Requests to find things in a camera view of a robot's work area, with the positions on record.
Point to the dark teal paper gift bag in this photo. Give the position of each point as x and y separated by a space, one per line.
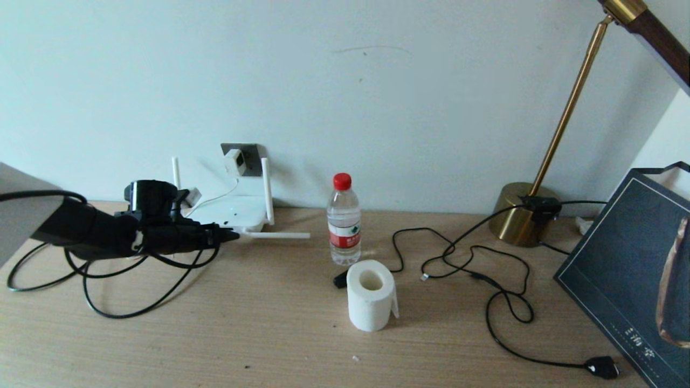
609 269

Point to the white wifi router with antennas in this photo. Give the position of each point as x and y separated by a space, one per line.
242 210

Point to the clear water bottle red cap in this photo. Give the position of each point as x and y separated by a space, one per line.
345 226

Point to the grey wall socket plate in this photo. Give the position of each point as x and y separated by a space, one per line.
254 160

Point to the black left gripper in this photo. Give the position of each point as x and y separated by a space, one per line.
175 238

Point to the white power adapter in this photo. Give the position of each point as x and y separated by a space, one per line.
235 161

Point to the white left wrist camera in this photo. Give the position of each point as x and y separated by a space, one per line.
190 196

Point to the small white object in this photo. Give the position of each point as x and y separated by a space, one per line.
582 226

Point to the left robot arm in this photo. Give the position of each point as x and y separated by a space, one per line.
54 229

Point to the brass desk lamp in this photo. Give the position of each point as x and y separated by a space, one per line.
512 221

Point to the white toilet paper roll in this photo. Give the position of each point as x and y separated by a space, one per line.
369 307

